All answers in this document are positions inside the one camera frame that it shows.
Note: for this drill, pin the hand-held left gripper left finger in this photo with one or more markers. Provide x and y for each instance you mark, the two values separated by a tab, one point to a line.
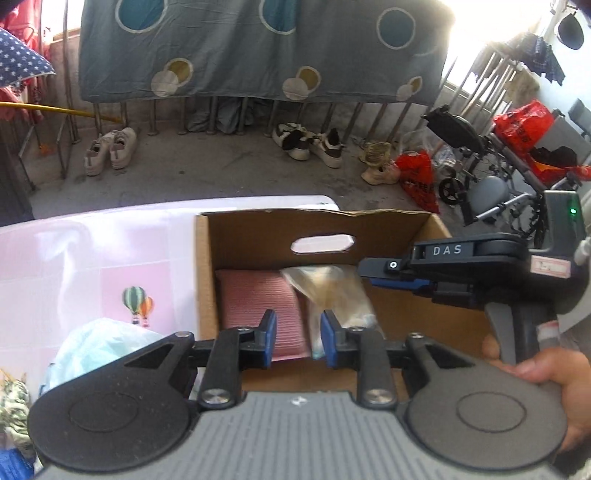
270	337

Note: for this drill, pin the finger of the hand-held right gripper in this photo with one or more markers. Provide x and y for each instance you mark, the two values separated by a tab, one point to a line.
392	277

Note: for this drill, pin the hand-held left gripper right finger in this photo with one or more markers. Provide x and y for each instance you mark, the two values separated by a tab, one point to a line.
328	341

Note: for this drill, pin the pink towel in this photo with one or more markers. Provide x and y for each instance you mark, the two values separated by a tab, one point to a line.
249	300

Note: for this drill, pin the clear plastic packet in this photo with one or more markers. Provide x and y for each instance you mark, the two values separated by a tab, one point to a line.
323	281

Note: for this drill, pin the cardboard box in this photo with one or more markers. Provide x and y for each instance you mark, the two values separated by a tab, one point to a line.
249	240

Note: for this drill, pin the green patterned cloth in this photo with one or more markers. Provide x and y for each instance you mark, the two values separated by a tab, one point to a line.
14	406

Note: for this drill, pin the blue white tissue pack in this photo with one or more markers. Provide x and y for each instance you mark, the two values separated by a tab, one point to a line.
11	466

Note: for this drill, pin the person's right hand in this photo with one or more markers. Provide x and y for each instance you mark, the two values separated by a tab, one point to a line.
558	374

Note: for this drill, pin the red plastic bag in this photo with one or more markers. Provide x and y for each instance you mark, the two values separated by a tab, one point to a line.
524	127
418	180
549	173

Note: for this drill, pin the beige slipper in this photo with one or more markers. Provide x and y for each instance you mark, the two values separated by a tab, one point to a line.
381	174

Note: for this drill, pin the woven tan slipper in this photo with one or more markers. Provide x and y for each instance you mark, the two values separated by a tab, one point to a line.
376	152

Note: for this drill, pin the white black sneaker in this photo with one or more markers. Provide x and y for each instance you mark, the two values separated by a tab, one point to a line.
328	150
291	141

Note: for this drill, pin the black wheelchair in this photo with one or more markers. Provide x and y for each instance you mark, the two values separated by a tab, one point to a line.
455	124

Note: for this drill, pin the white plastic bag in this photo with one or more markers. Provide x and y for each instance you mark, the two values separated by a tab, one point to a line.
92	346

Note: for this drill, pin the dark blue hanging garment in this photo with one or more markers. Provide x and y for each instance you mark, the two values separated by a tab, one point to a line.
542	57

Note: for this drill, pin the black hanging cap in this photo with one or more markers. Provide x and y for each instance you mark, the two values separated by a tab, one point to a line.
571	32

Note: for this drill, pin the metal railing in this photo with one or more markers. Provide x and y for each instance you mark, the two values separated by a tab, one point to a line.
157	115

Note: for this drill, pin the blue dotted bedsheet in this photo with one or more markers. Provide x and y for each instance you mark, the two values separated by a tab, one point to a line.
231	55

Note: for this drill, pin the yellow pole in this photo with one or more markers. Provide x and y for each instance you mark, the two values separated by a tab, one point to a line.
55	110

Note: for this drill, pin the blue star print cloth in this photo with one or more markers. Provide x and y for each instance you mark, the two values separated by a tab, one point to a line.
21	60

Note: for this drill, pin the red hanging cloth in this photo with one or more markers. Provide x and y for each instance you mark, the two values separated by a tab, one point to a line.
18	14

